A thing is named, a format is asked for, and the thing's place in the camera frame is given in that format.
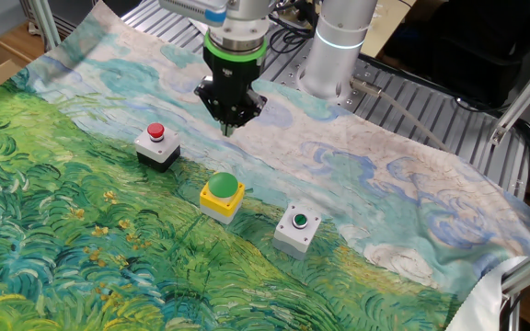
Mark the black power adapter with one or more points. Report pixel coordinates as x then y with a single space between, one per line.
307 14

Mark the red button white black box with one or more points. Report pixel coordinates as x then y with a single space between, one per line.
157 149

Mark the small green button grey box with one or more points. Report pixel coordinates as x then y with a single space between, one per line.
292 239

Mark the painted landscape cloth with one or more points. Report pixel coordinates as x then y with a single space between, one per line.
108 253

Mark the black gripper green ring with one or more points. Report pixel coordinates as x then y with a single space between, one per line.
233 76

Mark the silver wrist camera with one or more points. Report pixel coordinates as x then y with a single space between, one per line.
191 9

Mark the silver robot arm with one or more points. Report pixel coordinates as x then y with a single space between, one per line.
338 55

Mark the green dome button yellow box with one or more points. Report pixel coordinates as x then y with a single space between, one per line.
222 186

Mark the tan cardboard sheet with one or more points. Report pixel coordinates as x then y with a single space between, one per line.
387 27

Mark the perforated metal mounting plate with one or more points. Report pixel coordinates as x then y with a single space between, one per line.
366 76

